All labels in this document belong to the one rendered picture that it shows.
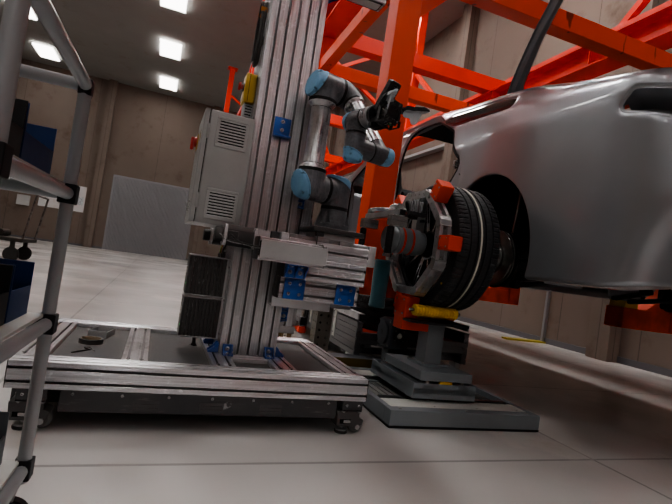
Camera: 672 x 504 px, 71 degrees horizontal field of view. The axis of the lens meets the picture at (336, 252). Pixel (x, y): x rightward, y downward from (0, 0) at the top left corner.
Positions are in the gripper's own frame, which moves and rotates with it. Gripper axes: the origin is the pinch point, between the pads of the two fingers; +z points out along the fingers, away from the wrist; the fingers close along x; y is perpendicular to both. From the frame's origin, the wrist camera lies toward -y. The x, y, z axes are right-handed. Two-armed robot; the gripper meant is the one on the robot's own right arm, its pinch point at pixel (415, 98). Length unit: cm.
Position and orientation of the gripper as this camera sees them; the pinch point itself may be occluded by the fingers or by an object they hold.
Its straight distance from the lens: 160.7
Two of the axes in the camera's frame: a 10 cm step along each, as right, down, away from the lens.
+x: -7.8, -2.7, -5.6
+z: 5.7, 0.6, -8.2
